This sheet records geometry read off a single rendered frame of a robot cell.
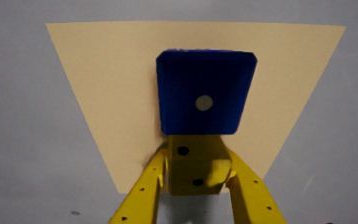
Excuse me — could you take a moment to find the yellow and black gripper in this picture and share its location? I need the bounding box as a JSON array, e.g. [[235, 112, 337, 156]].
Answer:
[[107, 148, 287, 224]]

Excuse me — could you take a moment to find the dark blue die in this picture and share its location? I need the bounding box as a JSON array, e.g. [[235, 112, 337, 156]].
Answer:
[[155, 49, 258, 135]]

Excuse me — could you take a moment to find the yellow die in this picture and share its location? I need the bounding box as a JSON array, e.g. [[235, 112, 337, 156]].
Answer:
[[168, 135, 233, 196]]

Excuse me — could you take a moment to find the tan flat mat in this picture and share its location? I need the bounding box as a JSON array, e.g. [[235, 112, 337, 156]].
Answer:
[[45, 21, 346, 193]]

